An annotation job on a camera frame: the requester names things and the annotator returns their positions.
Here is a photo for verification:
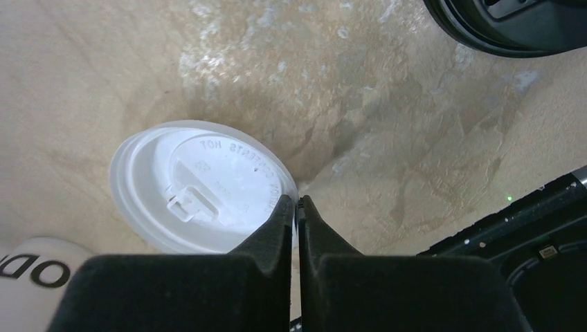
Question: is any single white paper cup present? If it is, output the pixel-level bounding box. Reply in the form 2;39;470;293
1;237;93;331

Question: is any white cup lid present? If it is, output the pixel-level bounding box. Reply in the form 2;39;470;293
109;120;299;254

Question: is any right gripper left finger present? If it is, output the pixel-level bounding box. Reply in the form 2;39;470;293
48;196;295;331

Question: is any black cup lid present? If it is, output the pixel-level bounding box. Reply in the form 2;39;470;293
424;0;586;58

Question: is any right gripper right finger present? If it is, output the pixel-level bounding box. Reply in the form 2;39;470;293
297;196;525;331

